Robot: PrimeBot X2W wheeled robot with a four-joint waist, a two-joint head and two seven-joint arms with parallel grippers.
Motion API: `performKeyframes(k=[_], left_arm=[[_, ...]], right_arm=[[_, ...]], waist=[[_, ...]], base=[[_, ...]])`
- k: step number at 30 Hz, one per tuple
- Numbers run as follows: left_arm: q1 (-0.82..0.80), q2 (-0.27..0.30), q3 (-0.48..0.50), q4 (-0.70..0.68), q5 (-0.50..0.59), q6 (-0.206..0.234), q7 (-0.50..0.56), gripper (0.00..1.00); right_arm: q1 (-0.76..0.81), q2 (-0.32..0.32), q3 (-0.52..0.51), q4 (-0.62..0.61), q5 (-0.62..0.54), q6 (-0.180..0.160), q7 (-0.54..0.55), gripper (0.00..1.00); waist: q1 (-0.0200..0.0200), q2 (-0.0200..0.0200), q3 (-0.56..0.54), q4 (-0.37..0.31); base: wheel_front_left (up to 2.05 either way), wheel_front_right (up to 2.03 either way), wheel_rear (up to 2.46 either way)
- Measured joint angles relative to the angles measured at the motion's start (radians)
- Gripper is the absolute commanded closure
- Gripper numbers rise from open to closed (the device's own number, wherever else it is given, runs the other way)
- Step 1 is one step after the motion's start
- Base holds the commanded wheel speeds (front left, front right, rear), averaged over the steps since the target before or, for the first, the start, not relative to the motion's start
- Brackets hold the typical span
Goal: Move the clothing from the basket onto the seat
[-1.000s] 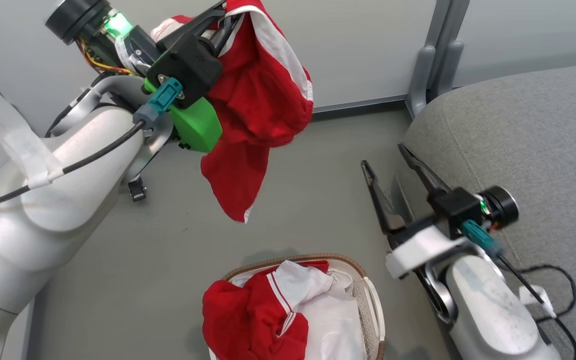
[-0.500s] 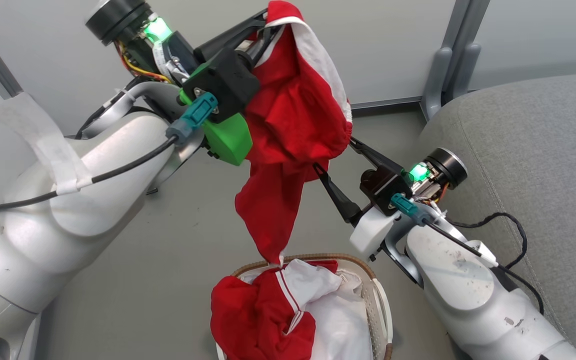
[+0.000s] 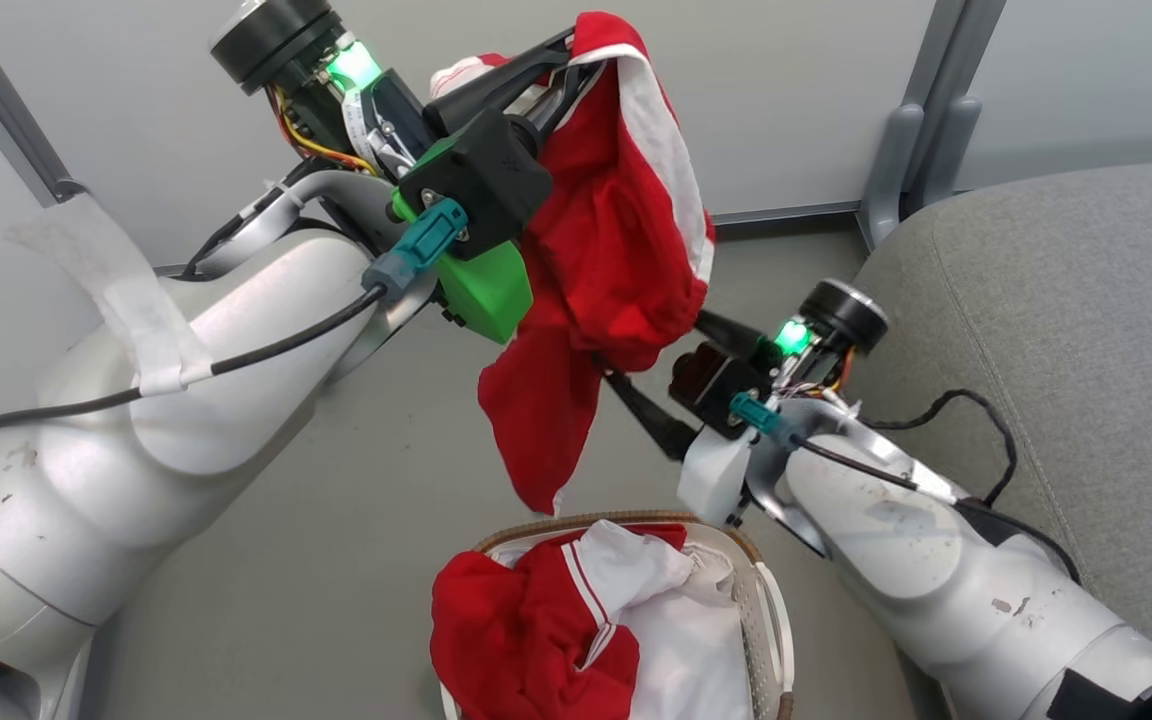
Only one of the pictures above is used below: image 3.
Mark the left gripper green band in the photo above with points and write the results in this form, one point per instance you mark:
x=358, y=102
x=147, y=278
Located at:
x=486, y=290

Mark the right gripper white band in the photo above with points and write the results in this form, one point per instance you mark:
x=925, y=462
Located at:
x=711, y=480

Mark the red garment with white band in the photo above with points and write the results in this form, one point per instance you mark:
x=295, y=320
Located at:
x=606, y=250

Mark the red and white striped jersey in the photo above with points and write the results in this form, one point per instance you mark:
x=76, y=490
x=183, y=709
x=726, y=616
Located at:
x=506, y=630

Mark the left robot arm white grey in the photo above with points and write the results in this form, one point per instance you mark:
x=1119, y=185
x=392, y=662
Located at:
x=86, y=480

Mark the white laundry basket brown rim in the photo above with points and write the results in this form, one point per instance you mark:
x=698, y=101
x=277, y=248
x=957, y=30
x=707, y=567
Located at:
x=766, y=620

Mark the white crinkled cloth liner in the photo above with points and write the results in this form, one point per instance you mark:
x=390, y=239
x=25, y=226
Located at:
x=696, y=650

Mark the grey fabric sofa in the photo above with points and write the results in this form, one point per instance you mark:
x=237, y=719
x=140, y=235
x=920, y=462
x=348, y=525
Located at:
x=1066, y=380

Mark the white tape strip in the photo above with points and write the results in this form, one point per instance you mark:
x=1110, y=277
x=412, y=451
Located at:
x=136, y=300

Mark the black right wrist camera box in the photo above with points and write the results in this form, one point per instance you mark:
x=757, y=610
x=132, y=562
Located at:
x=711, y=385

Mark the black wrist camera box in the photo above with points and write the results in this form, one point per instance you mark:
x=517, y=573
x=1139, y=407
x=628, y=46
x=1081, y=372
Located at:
x=496, y=180
x=711, y=385

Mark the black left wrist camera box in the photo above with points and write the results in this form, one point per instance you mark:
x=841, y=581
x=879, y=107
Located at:
x=496, y=180

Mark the grey partition base rail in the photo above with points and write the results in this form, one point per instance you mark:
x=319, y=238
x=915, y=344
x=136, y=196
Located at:
x=786, y=213

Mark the grey partition corner post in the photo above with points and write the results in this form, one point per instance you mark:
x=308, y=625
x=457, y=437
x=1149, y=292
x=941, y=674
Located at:
x=921, y=130

